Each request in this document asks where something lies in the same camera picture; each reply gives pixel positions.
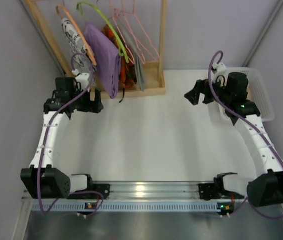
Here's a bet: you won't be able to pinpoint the pink wire hanger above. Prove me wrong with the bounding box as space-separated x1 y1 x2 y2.
120 0 160 64
108 0 147 64

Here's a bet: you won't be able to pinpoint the beige trousers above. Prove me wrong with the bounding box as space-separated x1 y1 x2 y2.
247 84 255 102

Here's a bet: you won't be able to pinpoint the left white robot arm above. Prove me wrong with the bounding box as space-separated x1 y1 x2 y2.
20 73 104 200

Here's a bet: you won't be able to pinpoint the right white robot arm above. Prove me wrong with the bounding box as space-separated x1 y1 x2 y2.
184 72 283 208

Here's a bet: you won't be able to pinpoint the orange hanger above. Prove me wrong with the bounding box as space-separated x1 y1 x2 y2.
56 4 97 67

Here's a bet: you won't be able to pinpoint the green hanger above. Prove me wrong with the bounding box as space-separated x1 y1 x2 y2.
76 1 130 63

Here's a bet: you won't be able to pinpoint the wooden clothes rack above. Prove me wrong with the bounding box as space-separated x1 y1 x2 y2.
22 0 168 101

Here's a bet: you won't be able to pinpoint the white plastic basket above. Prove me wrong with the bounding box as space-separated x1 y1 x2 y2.
211 67 275 124

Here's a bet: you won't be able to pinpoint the purple garment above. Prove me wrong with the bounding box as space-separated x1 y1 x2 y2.
84 22 122 99

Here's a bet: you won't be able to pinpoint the black white patterned garment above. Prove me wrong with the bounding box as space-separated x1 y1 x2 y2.
61 17 97 75

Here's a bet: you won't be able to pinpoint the grey garment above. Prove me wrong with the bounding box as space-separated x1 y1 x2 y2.
120 27 147 91

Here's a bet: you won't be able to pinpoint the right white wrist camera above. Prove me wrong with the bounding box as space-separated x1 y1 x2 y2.
211 62 227 83

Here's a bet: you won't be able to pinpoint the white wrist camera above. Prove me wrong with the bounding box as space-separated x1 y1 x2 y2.
211 62 227 83
72 69 94 92

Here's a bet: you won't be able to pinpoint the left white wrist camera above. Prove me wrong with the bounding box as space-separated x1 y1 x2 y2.
72 69 94 92

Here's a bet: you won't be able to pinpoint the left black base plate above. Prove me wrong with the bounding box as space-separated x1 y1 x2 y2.
89 183 111 200

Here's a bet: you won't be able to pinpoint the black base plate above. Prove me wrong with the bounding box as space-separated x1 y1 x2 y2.
89 183 111 200
198 183 220 201

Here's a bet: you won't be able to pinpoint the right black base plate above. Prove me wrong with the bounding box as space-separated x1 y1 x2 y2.
198 183 220 201

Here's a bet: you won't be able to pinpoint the aluminium mounting rail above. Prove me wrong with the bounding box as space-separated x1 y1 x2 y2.
21 180 283 201

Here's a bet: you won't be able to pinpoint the perforated cable duct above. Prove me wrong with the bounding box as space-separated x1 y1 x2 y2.
42 201 234 214

